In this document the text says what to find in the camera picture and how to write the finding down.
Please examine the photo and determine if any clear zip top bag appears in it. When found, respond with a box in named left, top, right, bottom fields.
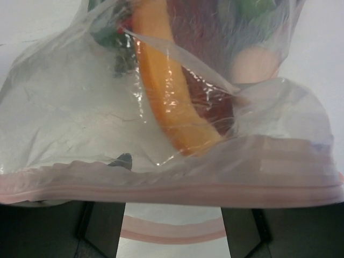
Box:
left=0, top=0, right=344, bottom=246

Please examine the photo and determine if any green fake chili pepper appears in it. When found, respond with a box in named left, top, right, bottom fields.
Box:
left=216, top=1, right=286, bottom=42

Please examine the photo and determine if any dark red fake food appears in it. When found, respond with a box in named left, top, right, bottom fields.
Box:
left=167, top=1, right=238, bottom=138

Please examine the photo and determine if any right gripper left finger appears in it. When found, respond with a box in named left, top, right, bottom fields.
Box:
left=1, top=202, right=125, bottom=257

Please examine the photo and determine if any orange papaya slice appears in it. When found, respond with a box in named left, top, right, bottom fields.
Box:
left=132, top=1, right=223, bottom=155

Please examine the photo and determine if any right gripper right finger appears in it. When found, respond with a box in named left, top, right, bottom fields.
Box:
left=221, top=203, right=343, bottom=258

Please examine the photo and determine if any fake lychee bunch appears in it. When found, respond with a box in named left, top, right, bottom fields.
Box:
left=88, top=1, right=137, bottom=77

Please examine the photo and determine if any pink fake peach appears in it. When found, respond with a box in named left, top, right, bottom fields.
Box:
left=230, top=46, right=280, bottom=84

